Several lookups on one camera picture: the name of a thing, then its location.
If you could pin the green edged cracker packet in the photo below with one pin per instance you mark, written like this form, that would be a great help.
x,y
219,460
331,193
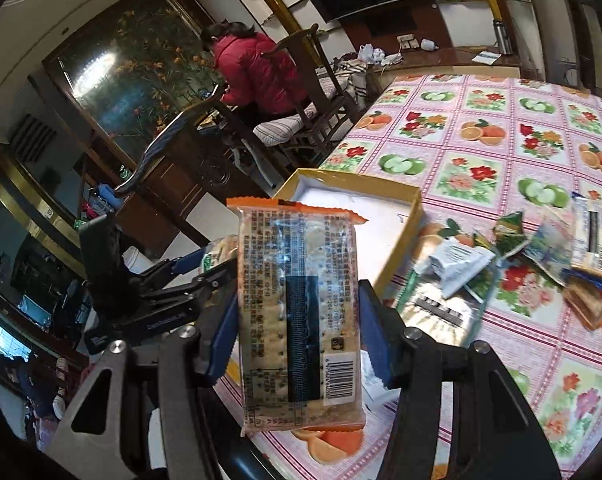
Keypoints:
x,y
218,255

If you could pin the fruit print tablecloth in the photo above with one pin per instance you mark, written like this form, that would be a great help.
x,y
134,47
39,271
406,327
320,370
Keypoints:
x,y
506,125

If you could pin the dark wooden chair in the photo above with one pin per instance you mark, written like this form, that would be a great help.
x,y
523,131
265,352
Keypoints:
x,y
171,135
331,105
576,20

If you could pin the silver green pea packet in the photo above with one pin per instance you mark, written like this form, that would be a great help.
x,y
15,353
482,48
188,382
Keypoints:
x,y
446,310

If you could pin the white plastic bag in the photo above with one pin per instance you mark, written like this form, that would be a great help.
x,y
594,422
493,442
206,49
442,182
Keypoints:
x,y
370,54

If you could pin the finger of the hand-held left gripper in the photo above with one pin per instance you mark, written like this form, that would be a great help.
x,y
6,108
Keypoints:
x,y
201,285
188,262

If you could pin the small green snack packet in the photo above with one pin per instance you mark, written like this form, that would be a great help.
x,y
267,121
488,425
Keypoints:
x,y
508,232

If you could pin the blue green snack packet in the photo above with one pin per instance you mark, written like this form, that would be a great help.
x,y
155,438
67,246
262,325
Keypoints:
x,y
548,250

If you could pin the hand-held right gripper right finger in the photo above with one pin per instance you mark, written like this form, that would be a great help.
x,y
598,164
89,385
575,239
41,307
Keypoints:
x,y
376,340

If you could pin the orange edged cracker packet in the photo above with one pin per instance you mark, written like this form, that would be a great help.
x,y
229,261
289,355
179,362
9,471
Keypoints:
x,y
281,260

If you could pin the white paper sachet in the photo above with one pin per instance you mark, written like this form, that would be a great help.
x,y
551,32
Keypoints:
x,y
376,385

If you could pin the white power strip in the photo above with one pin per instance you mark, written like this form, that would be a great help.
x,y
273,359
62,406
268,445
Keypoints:
x,y
406,41

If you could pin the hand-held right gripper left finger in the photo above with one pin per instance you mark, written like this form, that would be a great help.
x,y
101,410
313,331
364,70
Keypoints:
x,y
218,340

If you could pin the steel thermos flask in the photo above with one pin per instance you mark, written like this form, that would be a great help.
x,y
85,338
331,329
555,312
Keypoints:
x,y
502,37

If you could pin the blue edged cracker packet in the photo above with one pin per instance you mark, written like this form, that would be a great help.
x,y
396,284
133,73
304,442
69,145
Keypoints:
x,y
588,230

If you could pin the flower wall painting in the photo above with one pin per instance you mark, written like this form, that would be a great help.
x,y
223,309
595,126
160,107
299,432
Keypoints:
x,y
131,60

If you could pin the yellow cardboard box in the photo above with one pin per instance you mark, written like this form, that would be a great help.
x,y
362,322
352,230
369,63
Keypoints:
x,y
341,200

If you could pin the striped cloth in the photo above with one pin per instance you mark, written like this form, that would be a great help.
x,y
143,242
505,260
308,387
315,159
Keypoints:
x,y
351,82

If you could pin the wooden television stand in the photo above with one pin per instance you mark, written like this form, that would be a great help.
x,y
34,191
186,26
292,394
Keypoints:
x,y
446,60

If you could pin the white blue sachet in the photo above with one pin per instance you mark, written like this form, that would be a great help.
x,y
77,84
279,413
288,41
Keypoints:
x,y
456,265

